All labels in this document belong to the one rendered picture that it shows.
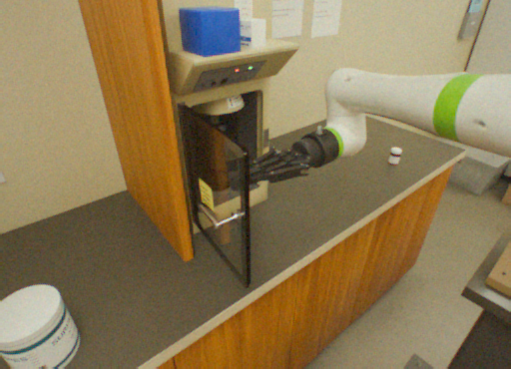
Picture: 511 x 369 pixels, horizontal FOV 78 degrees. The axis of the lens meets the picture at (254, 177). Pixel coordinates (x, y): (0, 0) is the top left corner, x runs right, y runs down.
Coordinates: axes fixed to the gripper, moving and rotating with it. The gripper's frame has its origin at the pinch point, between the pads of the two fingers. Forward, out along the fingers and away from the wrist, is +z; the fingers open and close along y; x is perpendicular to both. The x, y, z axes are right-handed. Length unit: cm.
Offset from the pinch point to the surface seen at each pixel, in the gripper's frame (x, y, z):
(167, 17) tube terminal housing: -30.0, -26.4, 1.8
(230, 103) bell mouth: -6.1, -28.5, -15.5
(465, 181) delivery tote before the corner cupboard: 119, -21, -267
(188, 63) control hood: -21.9, -17.2, 2.6
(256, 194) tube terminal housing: 29.9, -26.2, -24.2
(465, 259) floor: 128, 18, -176
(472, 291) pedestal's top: 34, 40, -46
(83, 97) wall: -4, -70, 16
